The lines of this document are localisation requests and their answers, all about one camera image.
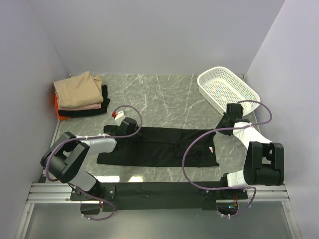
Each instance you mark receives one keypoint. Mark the folded black t-shirt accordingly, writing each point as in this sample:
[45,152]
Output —
[91,113]

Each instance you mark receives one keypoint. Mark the folded orange t-shirt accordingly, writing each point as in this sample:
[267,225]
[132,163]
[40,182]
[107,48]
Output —
[61,114]

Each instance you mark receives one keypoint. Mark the folded pink t-shirt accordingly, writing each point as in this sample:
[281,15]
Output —
[82,108]

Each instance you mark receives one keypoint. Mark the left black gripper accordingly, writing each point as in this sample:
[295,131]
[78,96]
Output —
[135,130]

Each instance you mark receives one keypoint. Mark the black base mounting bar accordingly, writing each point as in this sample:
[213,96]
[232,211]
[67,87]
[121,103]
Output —
[162,195]

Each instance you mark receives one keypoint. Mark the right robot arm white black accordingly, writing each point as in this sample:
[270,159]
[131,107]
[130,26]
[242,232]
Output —
[264,162]

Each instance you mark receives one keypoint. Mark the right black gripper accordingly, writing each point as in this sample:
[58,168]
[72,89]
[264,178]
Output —
[219,126]

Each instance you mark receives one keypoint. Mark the aluminium rail frame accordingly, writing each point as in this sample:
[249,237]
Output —
[266,219]

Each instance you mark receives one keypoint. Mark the white perforated plastic basket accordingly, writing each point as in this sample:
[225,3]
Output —
[220,86]

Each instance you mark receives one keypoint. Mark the folded beige t-shirt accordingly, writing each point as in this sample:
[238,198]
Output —
[79,91]

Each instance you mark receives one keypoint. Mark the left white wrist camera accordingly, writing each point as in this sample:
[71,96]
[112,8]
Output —
[119,116]

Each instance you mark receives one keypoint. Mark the black t-shirt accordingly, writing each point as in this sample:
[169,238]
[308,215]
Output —
[91,113]
[163,147]

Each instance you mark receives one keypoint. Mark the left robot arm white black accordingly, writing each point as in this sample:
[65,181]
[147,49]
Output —
[65,157]

